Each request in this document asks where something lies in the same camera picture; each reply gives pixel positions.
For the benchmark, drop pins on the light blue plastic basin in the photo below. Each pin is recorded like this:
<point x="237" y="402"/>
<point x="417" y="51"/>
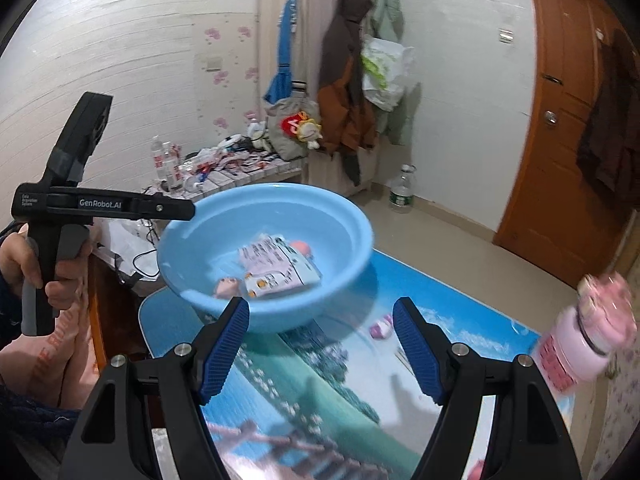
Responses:
<point x="200" y="240"/>

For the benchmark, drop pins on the red label small bottle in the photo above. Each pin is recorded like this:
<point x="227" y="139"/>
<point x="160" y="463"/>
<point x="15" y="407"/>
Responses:
<point x="157" y="160"/>
<point x="172" y="167"/>

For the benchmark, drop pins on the brown wooden door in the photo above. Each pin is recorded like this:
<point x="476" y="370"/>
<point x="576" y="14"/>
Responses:
<point x="550" y="185"/>

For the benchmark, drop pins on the pink plastic bag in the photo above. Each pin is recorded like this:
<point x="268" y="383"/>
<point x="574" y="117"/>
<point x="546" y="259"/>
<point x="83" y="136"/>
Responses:
<point x="65" y="360"/>

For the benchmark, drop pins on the pink earbud case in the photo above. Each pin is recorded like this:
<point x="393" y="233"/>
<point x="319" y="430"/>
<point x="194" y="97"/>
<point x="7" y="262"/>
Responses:
<point x="226" y="287"/>

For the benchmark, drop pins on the pale green hanging garment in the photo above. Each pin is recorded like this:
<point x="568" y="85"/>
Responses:
<point x="390" y="10"/>

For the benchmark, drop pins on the white black small toy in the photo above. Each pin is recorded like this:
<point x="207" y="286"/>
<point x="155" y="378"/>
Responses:
<point x="257" y="135"/>

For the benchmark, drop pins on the dark brown hanging coat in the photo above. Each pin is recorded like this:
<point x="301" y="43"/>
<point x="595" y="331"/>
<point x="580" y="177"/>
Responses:
<point x="610" y="150"/>

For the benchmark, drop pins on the person's dark knit clothing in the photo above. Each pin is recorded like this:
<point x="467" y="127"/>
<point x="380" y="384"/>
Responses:
<point x="35" y="410"/>

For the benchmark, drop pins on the white plastic bag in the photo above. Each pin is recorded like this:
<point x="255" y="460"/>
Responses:
<point x="385" y="70"/>

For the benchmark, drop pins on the red yellow plush toy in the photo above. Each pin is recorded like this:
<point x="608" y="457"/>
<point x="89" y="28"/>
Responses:
<point x="302" y="127"/>

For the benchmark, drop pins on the pink water jug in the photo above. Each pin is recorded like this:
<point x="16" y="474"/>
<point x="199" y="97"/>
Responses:
<point x="575" y="345"/>

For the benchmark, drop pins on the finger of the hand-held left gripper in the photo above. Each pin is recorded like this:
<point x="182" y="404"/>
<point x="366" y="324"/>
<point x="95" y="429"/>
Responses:
<point x="167" y="208"/>

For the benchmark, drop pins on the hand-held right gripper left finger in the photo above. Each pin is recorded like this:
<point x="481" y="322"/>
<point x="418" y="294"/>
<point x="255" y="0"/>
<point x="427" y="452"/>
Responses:
<point x="225" y="350"/>

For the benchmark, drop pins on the person's left hand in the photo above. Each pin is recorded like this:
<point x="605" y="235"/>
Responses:
<point x="70" y="285"/>

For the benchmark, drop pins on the white wall switch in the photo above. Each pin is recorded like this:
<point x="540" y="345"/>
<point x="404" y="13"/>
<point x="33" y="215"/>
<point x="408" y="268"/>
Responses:
<point x="506" y="35"/>

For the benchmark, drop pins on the brown hanging jacket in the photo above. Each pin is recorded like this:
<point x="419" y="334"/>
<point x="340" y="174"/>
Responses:
<point x="345" y="100"/>

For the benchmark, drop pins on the grey cloth bag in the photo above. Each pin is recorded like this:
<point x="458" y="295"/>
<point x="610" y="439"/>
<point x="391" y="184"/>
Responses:
<point x="282" y="135"/>

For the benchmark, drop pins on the pink orange small item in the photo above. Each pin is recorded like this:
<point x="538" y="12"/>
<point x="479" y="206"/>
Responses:
<point x="301" y="250"/>

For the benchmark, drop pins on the pink printed packet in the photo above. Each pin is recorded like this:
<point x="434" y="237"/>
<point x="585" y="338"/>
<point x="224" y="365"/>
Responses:
<point x="275" y="270"/>

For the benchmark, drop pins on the blue hanging umbrella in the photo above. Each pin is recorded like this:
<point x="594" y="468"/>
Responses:
<point x="285" y="60"/>

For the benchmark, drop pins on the pale wardrobe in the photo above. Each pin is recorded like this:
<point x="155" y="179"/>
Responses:
<point x="320" y="0"/>

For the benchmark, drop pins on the large clear water bottle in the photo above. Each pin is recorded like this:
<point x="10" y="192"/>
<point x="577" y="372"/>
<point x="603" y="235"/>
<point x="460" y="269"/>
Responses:
<point x="402" y="192"/>

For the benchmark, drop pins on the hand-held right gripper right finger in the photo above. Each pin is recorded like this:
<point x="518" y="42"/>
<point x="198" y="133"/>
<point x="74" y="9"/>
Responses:
<point x="417" y="355"/>

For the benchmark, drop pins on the small purple white item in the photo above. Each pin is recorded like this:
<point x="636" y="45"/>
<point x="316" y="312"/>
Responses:
<point x="381" y="329"/>

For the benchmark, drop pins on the white wall socket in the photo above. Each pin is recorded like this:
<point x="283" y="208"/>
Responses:
<point x="213" y="64"/>

